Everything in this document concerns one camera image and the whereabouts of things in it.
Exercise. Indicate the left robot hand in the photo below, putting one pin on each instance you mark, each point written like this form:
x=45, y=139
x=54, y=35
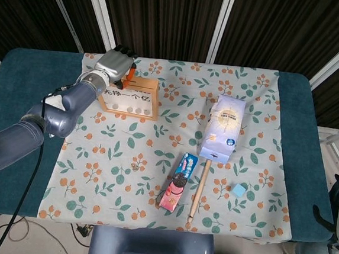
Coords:
x=114, y=64

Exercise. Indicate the teal table cover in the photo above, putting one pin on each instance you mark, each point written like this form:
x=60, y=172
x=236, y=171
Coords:
x=23, y=69

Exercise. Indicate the white partition post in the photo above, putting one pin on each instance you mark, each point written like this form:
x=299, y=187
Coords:
x=64, y=10
x=221, y=24
x=338, y=67
x=103, y=17

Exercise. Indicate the blue-grey robot torso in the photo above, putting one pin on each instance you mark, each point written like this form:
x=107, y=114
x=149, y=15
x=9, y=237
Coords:
x=149, y=250

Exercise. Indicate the pale purple paper bag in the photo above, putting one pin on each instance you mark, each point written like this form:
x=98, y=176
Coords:
x=224, y=126

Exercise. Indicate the floral printed tablecloth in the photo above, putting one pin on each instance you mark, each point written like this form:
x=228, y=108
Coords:
x=172, y=127

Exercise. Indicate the wooden frame coin bank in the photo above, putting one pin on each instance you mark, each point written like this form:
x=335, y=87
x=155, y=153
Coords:
x=136, y=100

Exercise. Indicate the black power plug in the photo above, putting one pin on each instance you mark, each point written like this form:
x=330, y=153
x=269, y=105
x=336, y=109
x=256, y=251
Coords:
x=83, y=231

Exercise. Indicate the light blue cube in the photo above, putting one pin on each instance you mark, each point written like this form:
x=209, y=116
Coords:
x=238, y=190

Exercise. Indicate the silver coin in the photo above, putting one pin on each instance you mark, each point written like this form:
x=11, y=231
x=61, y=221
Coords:
x=134, y=167
x=129, y=109
x=147, y=111
x=115, y=106
x=138, y=110

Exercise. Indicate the Oreo strawberry cookie box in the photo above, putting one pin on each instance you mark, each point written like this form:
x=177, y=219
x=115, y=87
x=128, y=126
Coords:
x=179, y=181

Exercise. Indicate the aluminium frame rack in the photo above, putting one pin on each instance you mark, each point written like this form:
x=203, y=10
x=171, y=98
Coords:
x=337, y=138

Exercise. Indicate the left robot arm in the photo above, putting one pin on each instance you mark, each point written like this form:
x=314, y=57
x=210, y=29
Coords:
x=60, y=114

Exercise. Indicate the wooden drumstick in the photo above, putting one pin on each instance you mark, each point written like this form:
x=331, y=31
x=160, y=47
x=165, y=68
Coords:
x=200, y=189

